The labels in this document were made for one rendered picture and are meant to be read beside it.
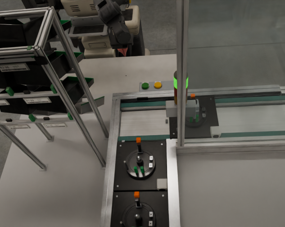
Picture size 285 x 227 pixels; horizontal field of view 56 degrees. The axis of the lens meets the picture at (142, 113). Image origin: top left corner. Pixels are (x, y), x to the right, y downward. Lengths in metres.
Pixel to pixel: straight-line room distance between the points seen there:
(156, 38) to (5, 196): 2.37
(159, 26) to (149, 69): 1.72
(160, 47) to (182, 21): 2.40
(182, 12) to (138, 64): 1.08
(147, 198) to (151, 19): 2.67
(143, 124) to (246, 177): 0.56
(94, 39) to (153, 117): 0.80
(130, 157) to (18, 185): 0.61
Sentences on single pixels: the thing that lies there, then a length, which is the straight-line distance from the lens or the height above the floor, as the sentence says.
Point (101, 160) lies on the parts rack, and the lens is 1.34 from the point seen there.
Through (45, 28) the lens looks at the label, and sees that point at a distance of 0.85.
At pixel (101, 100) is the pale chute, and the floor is 1.03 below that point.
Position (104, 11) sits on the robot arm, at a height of 1.49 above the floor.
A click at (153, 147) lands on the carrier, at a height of 0.97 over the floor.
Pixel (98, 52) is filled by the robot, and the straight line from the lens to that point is 2.02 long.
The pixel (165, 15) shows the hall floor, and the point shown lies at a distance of 3.58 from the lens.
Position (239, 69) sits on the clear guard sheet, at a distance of 0.93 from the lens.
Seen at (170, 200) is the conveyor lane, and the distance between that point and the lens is 1.21.
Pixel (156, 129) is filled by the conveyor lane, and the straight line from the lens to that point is 1.41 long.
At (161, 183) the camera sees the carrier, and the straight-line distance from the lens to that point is 1.21.
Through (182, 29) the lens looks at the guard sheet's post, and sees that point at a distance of 0.77.
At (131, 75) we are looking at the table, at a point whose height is 0.86.
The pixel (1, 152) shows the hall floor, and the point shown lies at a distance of 2.86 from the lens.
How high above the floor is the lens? 2.13
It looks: 56 degrees down
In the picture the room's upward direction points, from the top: 11 degrees counter-clockwise
